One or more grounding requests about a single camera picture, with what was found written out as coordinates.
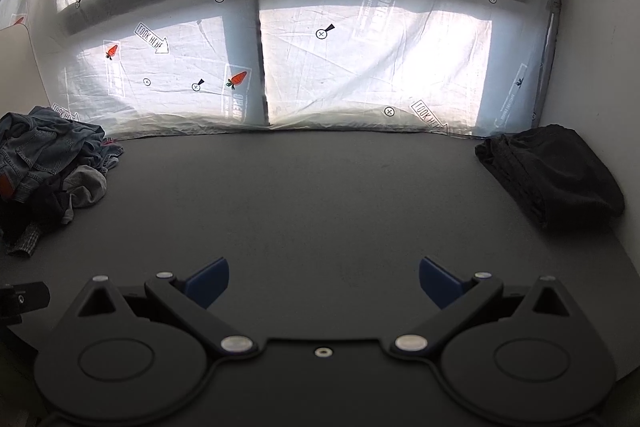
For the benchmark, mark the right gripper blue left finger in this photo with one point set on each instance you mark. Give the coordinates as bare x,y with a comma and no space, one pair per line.
184,304

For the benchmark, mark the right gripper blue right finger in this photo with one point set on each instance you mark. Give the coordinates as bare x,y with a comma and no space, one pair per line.
460,303

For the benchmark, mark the blue denim jeans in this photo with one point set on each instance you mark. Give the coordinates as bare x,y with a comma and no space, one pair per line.
41,149

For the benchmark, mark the grey cloth garment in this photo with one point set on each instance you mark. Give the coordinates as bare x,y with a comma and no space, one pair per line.
82,188

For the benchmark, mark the folded black trousers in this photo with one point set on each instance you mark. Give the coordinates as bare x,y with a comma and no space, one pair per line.
561,185

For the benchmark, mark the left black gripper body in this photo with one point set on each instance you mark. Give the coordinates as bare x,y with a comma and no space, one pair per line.
18,299

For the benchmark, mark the checkered dark shirt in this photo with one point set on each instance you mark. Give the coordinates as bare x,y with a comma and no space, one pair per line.
21,243

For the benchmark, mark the white printed carrot curtain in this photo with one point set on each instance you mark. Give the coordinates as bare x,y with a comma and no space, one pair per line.
143,67

